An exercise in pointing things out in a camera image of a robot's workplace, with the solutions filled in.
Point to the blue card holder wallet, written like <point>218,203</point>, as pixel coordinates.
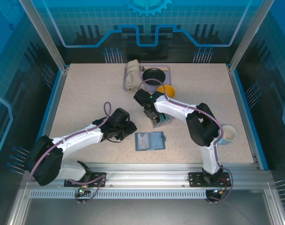
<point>157,141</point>

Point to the lavender tray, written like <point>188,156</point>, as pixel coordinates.
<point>168,77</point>

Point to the aluminium table side rail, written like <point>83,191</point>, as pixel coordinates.
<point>54,105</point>
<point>241,105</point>

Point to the beige folded cloth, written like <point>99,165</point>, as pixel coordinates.
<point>134,77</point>

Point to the white and blue mug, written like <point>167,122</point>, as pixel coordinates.
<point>229,134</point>

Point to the aluminium frame post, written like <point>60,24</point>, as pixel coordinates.
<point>45,35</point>
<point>248,35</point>

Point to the metal spoon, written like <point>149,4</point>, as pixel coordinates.
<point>142,68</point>

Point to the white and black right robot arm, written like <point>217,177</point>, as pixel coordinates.
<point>175,107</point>

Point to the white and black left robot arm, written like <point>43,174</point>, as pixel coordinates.
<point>81,139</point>

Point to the clear plastic card box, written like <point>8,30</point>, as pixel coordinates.
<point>169,119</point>

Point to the small connector board with LED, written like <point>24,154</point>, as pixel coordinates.
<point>218,191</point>
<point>82,190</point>

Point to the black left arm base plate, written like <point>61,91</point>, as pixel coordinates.
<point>69,183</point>

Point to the teal credit card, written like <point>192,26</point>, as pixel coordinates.
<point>163,118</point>

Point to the orange bowl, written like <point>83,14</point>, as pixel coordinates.
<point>171,91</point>

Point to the aluminium mounting rail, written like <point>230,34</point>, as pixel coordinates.
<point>144,175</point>

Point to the black round plate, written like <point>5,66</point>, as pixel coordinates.
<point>154,75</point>

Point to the grey metal bottom panel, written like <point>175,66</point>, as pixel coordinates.
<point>142,213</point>

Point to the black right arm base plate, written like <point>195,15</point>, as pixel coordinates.
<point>195,180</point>

